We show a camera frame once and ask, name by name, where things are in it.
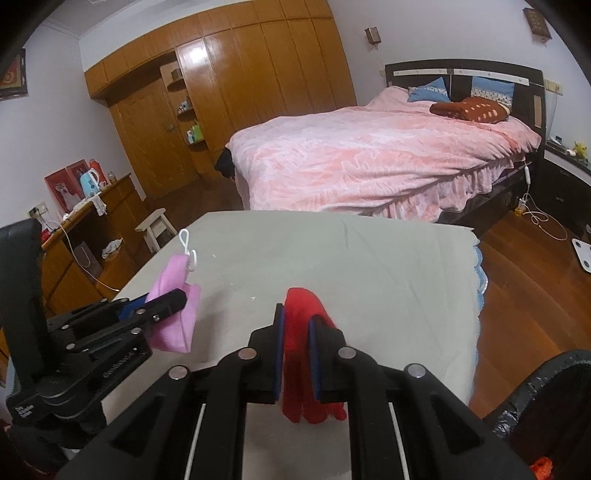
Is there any wooden wardrobe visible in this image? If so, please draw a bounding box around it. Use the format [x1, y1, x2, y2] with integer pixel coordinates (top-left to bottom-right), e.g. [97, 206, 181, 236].
[83, 0, 358, 199]

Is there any framed wall picture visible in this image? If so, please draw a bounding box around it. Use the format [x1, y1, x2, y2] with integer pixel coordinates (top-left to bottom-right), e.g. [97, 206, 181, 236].
[0, 54, 28, 100]

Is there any blue electric kettle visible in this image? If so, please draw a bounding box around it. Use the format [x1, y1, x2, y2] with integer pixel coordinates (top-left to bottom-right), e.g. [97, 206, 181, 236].
[79, 168, 101, 198]

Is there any dark wooden bed frame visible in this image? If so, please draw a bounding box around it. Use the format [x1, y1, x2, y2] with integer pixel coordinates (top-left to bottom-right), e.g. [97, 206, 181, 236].
[385, 59, 548, 238]

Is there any pink face mask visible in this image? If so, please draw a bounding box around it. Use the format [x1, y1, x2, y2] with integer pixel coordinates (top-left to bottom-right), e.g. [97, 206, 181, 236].
[147, 229, 202, 354]

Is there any black bag-lined trash bin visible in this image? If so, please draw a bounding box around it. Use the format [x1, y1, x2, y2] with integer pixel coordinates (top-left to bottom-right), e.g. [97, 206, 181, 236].
[480, 349, 591, 480]

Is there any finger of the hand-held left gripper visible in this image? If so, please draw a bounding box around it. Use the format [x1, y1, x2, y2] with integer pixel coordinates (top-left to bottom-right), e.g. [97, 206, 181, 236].
[46, 299, 131, 331]
[69, 288, 188, 370]

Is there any red-brown patterned cushion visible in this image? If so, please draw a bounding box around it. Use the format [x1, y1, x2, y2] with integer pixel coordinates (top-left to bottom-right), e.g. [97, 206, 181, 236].
[429, 97, 511, 124]

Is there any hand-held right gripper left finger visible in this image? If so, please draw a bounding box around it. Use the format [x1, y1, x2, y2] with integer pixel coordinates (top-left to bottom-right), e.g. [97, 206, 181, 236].
[55, 302, 287, 480]

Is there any wooden dresser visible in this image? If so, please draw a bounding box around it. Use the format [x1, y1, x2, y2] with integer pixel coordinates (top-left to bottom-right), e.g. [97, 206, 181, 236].
[39, 173, 153, 315]

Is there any white bathroom scale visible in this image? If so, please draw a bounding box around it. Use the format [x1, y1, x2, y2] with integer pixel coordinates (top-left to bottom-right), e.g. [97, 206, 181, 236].
[571, 237, 591, 275]

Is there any bed with pink blanket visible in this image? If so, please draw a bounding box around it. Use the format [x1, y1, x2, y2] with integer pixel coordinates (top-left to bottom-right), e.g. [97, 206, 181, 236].
[226, 85, 542, 222]

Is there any red picture frame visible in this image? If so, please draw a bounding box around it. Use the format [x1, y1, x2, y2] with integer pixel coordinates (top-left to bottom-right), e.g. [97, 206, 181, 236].
[44, 168, 75, 213]
[65, 159, 90, 183]

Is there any white stool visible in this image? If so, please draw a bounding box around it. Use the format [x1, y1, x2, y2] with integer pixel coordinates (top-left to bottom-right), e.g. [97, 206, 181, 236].
[135, 208, 178, 254]

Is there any dark nightstand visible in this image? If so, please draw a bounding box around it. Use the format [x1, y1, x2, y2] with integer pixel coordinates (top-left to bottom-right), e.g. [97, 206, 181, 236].
[536, 143, 591, 232]

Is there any white cable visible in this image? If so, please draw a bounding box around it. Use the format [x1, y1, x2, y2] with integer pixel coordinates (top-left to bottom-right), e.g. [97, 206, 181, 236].
[522, 194, 570, 241]

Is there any dark cloth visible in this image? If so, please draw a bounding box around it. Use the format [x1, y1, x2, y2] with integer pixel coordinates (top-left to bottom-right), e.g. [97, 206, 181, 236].
[215, 148, 236, 180]

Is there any grey paper bag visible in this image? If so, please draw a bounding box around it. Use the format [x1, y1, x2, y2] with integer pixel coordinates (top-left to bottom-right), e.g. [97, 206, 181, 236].
[71, 241, 103, 278]

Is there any blue pillow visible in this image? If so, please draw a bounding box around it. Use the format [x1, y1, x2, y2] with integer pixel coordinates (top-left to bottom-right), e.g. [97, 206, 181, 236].
[471, 76, 515, 108]
[407, 77, 452, 103]

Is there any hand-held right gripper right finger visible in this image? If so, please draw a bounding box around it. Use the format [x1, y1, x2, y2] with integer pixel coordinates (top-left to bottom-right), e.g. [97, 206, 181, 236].
[308, 315, 536, 480]

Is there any red knit cloth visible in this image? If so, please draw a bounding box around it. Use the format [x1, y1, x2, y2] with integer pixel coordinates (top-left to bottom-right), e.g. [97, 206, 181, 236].
[281, 287, 348, 424]

